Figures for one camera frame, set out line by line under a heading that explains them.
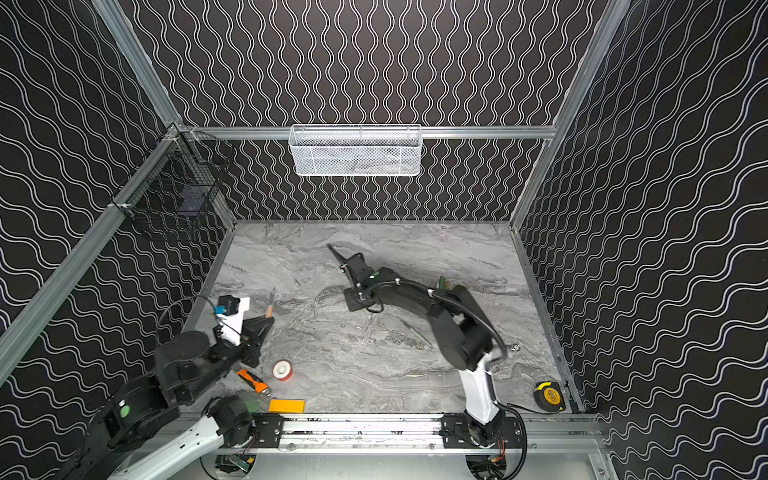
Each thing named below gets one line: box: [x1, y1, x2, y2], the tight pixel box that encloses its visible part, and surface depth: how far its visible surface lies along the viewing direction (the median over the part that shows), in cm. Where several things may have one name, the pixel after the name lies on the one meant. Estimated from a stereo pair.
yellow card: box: [268, 399, 306, 413], surface depth 80 cm
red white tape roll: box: [272, 360, 294, 382], surface depth 84 cm
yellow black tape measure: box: [533, 380, 566, 413], surface depth 79 cm
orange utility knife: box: [236, 369, 271, 397], surface depth 83 cm
